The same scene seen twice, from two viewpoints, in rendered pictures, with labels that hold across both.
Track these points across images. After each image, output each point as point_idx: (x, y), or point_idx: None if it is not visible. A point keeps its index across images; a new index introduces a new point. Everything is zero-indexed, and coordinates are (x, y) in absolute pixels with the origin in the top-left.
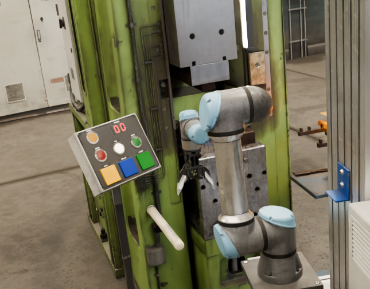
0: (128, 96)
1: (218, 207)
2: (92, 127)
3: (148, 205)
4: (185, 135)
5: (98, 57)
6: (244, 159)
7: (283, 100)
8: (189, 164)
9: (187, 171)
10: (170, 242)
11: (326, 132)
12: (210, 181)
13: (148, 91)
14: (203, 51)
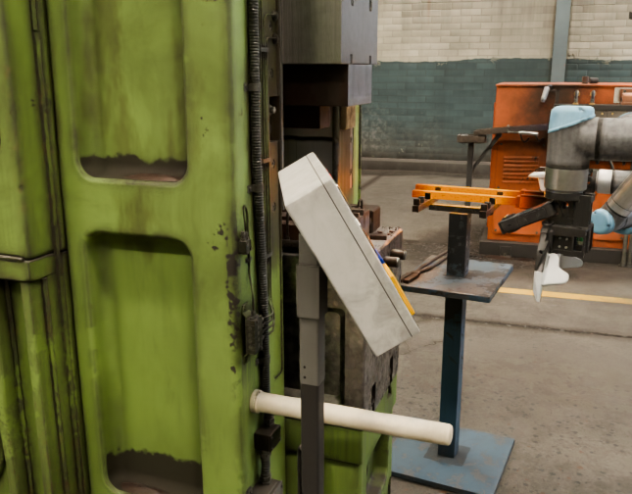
0: (238, 124)
1: (373, 355)
2: (18, 242)
3: (252, 391)
4: (581, 155)
5: (40, 53)
6: (404, 252)
7: (357, 162)
8: (565, 225)
9: (553, 242)
10: (413, 437)
11: (433, 206)
12: (579, 259)
13: (261, 119)
14: (358, 38)
